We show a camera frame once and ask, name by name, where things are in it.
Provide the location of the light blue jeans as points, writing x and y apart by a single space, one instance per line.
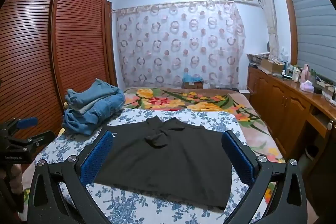
92 91

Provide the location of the wooden side cabinet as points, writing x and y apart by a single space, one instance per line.
283 100

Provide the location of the group of toiletry bottles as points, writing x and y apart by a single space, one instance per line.
291 71

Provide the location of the open cardboard box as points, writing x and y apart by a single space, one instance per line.
271 66

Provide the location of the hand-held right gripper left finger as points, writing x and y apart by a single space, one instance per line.
97 158

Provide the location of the grey window blind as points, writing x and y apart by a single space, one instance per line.
312 29

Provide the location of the grey folded cloth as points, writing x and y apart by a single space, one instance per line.
84 106

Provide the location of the blue plastic bag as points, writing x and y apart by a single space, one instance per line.
191 77

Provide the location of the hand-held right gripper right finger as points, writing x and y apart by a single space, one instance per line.
239 161

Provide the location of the person's left hand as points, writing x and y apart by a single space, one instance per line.
17 178

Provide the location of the beige tied window curtain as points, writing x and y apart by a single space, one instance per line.
271 29

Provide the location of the blue denim jeans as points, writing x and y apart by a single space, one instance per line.
110 107

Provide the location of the circle patterned sheer curtain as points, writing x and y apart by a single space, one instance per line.
170 43

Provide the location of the brown slatted wooden wardrobe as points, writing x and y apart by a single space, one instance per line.
78 43

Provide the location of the small cardboard box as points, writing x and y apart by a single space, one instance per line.
193 85

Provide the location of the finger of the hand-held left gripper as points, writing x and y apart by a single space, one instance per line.
36 138
26 122

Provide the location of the blue floral white mat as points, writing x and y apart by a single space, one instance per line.
126 203

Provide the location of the black pants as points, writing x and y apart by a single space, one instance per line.
162 166

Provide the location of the pink bottle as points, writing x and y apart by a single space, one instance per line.
305 71

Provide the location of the stack of papers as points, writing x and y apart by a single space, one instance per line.
258 57

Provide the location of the pink tissue box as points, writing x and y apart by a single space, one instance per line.
307 87

